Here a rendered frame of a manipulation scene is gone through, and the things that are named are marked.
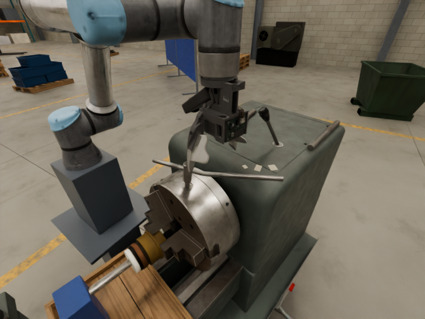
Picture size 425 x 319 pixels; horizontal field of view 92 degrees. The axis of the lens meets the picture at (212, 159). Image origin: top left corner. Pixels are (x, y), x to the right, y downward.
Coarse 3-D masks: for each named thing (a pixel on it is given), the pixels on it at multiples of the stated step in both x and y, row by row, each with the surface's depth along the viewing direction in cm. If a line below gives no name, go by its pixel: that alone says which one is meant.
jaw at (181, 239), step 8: (176, 232) 61; (184, 232) 60; (168, 240) 59; (176, 240) 58; (184, 240) 58; (192, 240) 58; (168, 248) 56; (176, 248) 56; (184, 248) 55; (192, 248) 55; (200, 248) 55; (216, 248) 57; (168, 256) 57; (176, 256) 57; (184, 256) 57; (192, 256) 53; (200, 256) 55; (208, 256) 56
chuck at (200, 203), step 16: (176, 176) 62; (192, 176) 61; (160, 192) 62; (176, 192) 56; (192, 192) 56; (208, 192) 58; (176, 208) 58; (192, 208) 53; (208, 208) 55; (192, 224) 55; (208, 224) 54; (224, 224) 57; (208, 240) 53; (224, 240) 57
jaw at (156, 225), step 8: (152, 192) 61; (152, 200) 61; (160, 200) 62; (152, 208) 61; (160, 208) 61; (168, 208) 64; (152, 216) 60; (160, 216) 61; (168, 216) 62; (152, 224) 59; (160, 224) 60; (152, 232) 59
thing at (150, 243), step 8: (144, 232) 61; (160, 232) 60; (136, 240) 59; (144, 240) 57; (152, 240) 57; (160, 240) 58; (128, 248) 56; (136, 248) 55; (144, 248) 55; (152, 248) 56; (160, 248) 56; (136, 256) 54; (144, 256) 55; (152, 256) 55; (160, 256) 58; (144, 264) 55; (152, 264) 57
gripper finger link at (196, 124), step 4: (196, 116) 43; (196, 120) 43; (200, 120) 43; (192, 124) 43; (196, 124) 42; (200, 124) 42; (192, 128) 43; (196, 128) 42; (200, 128) 43; (192, 132) 42; (196, 132) 43; (200, 132) 43; (188, 136) 43; (192, 136) 43; (196, 136) 43; (188, 140) 44; (192, 140) 44; (188, 144) 44; (192, 144) 44; (188, 148) 44; (192, 148) 44
